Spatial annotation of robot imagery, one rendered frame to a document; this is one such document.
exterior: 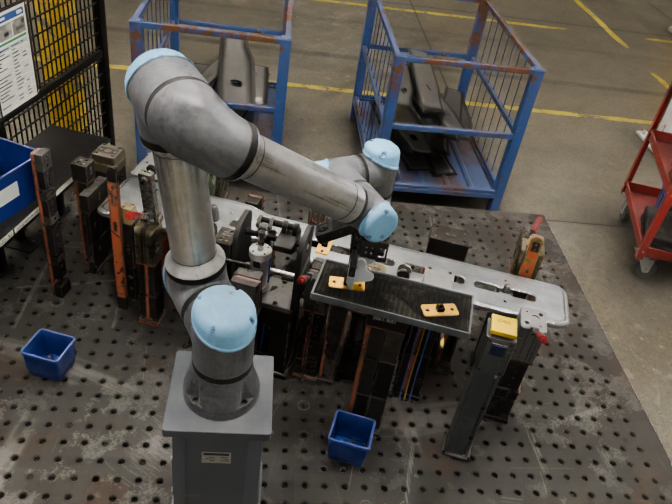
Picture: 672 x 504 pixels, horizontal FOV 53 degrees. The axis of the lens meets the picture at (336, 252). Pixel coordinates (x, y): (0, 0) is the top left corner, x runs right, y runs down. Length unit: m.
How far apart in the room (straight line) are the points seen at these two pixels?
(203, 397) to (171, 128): 0.55
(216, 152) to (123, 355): 1.13
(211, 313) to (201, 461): 0.34
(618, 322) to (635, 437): 1.63
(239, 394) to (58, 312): 0.98
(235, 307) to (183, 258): 0.13
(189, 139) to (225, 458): 0.69
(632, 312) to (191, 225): 2.97
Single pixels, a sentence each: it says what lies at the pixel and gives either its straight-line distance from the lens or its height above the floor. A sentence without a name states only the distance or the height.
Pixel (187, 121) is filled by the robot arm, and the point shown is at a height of 1.71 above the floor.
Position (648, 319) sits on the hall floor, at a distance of 3.85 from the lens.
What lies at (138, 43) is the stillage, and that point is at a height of 0.84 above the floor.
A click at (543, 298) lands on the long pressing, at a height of 1.00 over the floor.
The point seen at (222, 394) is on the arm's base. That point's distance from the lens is 1.30.
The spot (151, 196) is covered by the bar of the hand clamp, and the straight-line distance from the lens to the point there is 1.84.
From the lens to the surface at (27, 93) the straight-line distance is 2.32.
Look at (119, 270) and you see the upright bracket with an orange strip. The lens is 2.06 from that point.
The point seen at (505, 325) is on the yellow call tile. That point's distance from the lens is 1.58.
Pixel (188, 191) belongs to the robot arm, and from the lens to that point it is 1.17.
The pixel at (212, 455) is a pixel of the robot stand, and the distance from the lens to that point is 1.40.
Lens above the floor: 2.16
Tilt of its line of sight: 37 degrees down
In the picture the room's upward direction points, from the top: 10 degrees clockwise
